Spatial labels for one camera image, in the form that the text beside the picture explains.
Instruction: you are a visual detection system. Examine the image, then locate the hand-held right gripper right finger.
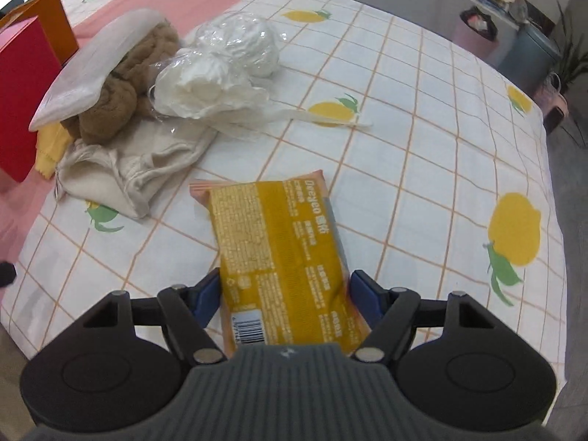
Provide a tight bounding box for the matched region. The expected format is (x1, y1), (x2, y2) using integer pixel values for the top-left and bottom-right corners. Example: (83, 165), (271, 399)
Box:
(350, 270), (501, 368)

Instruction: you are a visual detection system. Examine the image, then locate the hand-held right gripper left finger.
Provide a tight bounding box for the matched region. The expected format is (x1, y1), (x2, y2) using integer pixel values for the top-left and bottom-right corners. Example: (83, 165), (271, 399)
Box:
(83, 269), (228, 367)

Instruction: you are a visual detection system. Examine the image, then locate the yellow wipes packet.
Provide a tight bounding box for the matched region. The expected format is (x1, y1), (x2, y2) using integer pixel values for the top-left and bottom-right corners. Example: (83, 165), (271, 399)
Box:
(189, 168), (372, 360)

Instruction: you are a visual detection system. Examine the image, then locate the yellow cloth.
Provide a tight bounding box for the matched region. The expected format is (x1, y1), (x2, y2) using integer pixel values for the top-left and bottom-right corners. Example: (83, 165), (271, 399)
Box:
(36, 122), (74, 180)

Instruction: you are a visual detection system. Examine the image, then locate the orange box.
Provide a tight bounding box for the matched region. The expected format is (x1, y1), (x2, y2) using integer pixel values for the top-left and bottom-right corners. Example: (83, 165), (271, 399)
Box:
(0, 0), (80, 58)

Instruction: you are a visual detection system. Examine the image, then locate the pink and lemon checked blanket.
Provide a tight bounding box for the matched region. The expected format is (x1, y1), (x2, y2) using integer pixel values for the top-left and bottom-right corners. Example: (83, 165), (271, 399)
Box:
(0, 0), (568, 374)

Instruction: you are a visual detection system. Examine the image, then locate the red cube box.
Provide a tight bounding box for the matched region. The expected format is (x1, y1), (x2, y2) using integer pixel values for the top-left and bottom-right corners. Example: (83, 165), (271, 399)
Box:
(0, 15), (62, 183)

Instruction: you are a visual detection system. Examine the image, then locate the brown plush toy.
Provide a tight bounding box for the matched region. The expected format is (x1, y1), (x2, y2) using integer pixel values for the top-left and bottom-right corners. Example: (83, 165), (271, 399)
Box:
(62, 22), (181, 146)

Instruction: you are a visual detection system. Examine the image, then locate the white foam pad in plastic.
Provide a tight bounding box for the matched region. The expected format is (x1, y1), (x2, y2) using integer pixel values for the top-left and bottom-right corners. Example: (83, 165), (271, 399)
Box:
(28, 8), (168, 132)

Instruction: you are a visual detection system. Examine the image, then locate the pink trash bin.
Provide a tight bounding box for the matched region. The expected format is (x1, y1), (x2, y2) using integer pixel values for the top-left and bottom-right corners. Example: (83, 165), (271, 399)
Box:
(452, 7), (499, 63)

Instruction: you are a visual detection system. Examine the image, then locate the grey trash can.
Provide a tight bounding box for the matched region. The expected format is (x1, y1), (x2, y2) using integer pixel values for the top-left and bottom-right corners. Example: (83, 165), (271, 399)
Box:
(498, 23), (562, 95)

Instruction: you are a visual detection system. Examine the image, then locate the long-leaved potted plant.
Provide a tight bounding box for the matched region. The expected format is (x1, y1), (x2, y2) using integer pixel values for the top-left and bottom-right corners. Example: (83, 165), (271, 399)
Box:
(549, 0), (588, 89)

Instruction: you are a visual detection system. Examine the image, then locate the beige drawstring bag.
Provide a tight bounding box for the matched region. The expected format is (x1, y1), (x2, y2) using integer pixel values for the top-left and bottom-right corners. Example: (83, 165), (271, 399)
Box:
(54, 122), (220, 220)

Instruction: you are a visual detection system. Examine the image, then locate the clear bag with strapped white cloth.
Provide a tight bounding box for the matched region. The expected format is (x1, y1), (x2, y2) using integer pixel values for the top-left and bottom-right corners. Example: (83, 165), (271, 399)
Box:
(149, 48), (374, 130)

